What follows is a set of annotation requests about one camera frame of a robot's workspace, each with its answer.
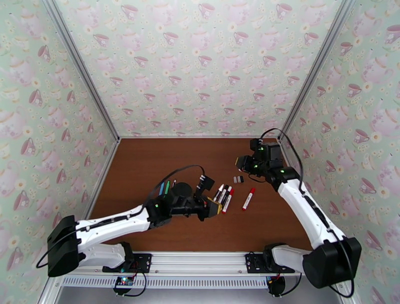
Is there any round black controller housing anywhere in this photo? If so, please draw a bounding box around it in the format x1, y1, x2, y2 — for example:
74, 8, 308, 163
266, 275, 286, 297

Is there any circuit board with green light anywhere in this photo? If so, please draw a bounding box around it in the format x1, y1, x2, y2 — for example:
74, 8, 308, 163
113, 275, 136, 289

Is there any aluminium table edge rail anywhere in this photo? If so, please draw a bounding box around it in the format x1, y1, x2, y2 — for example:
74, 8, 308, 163
119, 135, 280, 140

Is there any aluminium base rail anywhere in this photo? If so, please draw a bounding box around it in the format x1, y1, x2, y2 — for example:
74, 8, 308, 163
49, 250, 313, 279

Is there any white slotted cable duct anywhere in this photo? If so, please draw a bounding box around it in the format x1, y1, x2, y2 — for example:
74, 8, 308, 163
60, 276, 272, 289

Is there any black looped base cable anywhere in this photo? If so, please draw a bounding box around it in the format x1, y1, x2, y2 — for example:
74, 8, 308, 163
274, 266, 302, 297
113, 271, 148, 298

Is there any aluminium corner post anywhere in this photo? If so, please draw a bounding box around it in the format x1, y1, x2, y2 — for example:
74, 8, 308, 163
41, 0, 122, 142
277, 0, 359, 142

